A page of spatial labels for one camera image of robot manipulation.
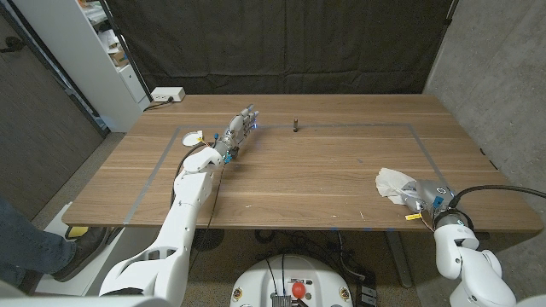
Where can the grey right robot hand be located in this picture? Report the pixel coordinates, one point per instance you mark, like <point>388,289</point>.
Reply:
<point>431,194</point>

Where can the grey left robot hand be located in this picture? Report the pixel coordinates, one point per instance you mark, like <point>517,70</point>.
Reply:
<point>236,130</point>

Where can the white paper towel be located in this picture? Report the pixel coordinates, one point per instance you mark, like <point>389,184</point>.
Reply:
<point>390,183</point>

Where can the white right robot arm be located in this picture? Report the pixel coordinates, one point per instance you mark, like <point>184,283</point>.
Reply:
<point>465,256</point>

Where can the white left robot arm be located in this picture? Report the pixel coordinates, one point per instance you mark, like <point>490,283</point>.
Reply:
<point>183,221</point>

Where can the white jar lid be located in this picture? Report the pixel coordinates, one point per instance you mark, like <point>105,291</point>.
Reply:
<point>189,138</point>

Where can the grey table leg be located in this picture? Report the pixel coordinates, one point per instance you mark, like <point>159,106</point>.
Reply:
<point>399,260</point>

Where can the white power strip box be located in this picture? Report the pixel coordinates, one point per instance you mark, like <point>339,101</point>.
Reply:
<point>167,94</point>

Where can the black backdrop curtain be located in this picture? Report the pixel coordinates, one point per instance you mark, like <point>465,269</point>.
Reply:
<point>281,47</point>

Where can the black round vented disc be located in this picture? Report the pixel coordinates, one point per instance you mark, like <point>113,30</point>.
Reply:
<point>211,239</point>

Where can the black floor power strip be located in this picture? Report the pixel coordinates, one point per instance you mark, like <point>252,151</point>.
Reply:
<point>367,294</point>

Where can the black backdrop stand pole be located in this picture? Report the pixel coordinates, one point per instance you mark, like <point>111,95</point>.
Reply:
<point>128,55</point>
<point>449,17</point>

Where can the small cardboard box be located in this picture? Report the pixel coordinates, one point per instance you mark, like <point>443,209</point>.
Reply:
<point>118,57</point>

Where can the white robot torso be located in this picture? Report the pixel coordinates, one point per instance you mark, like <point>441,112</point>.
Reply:
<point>260,281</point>

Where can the red emergency stop button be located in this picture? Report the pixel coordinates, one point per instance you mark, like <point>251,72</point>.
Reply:
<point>298,290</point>

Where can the white shelf cabinet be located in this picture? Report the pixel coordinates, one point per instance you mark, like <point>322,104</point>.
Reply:
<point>81,64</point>

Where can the white floor board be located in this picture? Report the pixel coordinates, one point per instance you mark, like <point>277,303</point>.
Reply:
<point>115,260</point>

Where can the small yellow object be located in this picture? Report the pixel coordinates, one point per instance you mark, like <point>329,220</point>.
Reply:
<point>77,231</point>

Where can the dark person's shoe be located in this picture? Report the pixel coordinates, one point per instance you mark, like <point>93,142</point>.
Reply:
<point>83,251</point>

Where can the person's leg in jeans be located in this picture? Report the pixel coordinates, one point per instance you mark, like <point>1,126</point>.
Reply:
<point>25,247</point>

